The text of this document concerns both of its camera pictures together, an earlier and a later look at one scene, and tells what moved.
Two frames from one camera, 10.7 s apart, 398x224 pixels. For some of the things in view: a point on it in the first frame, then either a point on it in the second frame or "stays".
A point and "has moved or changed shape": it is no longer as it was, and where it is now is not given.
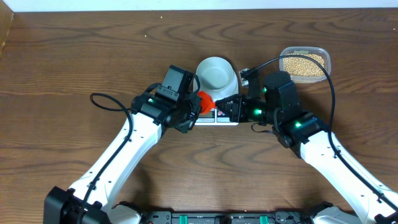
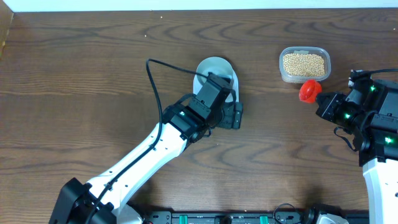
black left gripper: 194,101 -> 231,116
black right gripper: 239,102 -> 325,109
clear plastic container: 302,69 stays
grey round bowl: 216,74 stays
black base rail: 278,217 stays
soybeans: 303,66 stays
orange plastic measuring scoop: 206,102 has moved or changed shape
